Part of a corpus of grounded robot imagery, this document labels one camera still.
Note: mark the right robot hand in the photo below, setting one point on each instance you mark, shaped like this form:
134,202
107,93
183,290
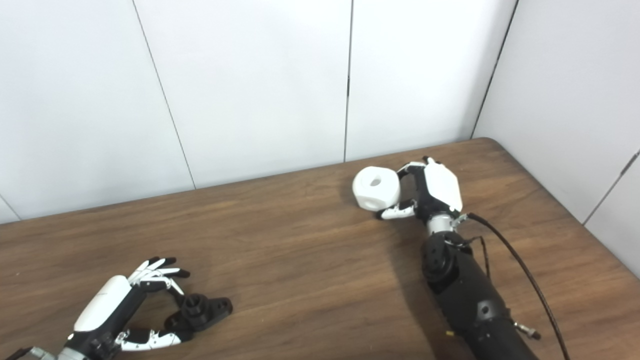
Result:
442,187

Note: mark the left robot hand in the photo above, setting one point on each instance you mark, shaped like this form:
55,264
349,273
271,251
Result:
102,302

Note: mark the round white piece with holes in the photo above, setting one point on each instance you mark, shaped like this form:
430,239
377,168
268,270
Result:
375,192

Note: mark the black holder with post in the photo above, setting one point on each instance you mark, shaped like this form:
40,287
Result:
205,310

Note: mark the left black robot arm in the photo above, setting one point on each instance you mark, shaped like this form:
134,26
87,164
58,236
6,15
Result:
50,355

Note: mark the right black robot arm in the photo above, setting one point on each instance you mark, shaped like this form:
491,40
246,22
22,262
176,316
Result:
465,290

